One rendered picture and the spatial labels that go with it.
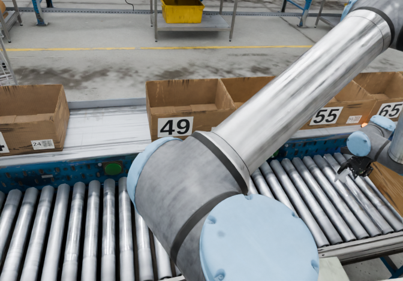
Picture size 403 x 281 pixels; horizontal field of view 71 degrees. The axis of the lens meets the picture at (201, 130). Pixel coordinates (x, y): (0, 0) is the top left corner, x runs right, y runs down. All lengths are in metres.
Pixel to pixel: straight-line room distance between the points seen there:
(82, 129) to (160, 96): 0.42
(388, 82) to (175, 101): 1.40
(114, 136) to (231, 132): 0.96
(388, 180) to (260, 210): 1.26
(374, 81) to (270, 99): 1.64
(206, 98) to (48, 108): 0.81
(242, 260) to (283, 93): 0.31
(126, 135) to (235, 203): 1.05
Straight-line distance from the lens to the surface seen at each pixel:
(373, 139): 1.22
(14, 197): 1.45
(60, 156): 1.34
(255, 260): 0.37
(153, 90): 1.52
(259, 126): 0.51
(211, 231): 0.37
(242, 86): 1.64
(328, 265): 1.28
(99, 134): 1.43
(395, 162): 1.17
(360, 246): 1.41
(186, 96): 1.57
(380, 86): 2.21
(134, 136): 1.39
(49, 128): 1.30
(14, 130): 1.34
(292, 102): 0.55
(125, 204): 1.29
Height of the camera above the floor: 1.78
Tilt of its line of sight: 38 degrees down
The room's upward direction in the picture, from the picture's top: 6 degrees clockwise
